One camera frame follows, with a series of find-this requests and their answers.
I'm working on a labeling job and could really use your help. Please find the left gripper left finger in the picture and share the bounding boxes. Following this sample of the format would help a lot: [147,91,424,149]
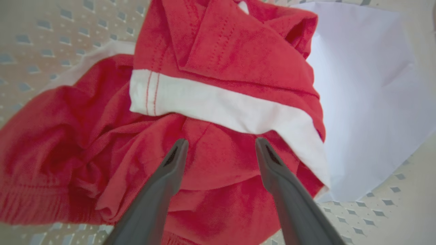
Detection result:
[102,138,189,245]

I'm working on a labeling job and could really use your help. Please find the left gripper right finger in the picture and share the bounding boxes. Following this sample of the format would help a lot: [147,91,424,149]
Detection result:
[255,137,346,245]

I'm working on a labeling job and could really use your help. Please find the beige perforated laundry basket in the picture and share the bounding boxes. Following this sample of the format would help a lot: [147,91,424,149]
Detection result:
[0,0,436,245]

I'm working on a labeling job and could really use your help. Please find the red shorts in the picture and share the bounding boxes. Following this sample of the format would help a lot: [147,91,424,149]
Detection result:
[0,40,325,245]

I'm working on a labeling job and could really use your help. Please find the white smooth sheet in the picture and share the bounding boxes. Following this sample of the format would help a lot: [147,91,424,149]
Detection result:
[290,1,436,203]

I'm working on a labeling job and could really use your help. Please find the red jersey white striped trim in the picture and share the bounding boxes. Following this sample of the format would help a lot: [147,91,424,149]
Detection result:
[129,0,331,202]

